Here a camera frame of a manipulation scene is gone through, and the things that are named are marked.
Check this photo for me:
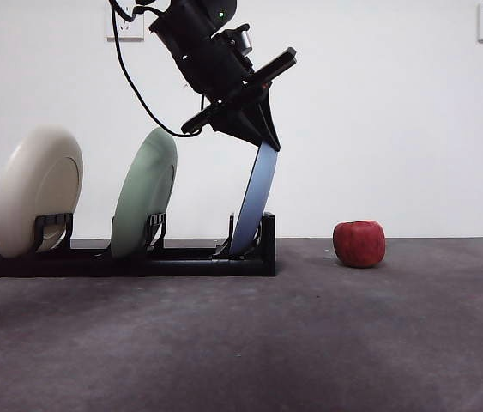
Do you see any blue plate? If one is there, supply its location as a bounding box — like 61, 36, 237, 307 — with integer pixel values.
228, 142, 278, 259

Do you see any red yellow apple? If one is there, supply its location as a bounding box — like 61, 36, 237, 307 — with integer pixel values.
332, 220, 387, 270

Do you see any pale green plate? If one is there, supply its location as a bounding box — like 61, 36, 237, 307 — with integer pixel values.
109, 127, 179, 259

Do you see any black plate rack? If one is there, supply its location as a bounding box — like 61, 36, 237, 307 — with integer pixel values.
0, 211, 277, 278

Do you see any cream plate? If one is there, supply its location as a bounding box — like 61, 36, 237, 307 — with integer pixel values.
0, 124, 85, 259

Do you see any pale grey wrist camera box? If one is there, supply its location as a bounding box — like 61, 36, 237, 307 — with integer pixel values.
222, 24, 255, 58

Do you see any black cable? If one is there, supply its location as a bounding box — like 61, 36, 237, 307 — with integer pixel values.
108, 0, 195, 138

